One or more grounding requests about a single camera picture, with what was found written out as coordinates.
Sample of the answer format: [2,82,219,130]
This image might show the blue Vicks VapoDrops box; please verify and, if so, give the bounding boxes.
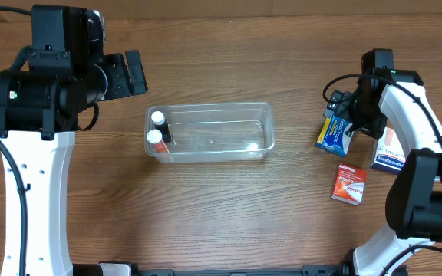
[315,115,354,157]

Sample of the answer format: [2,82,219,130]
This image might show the black tube white cap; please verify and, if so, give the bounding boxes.
[151,111,173,143]

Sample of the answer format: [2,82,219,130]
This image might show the orange tube white cap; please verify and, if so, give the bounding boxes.
[147,129,170,153]

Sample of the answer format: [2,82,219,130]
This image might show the clear plastic container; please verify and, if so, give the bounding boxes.
[144,102,275,163]

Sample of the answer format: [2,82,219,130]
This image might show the white Hansaplast plaster box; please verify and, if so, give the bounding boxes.
[370,127,406,174]

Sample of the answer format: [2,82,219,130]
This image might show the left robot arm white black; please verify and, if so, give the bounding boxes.
[0,5,147,275]

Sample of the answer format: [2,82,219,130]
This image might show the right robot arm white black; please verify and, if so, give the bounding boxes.
[316,48,442,275]

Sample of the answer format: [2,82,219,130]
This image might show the red Panadol box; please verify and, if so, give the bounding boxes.
[331,163,367,205]

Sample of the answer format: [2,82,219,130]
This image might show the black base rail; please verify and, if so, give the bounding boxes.
[134,264,338,276]

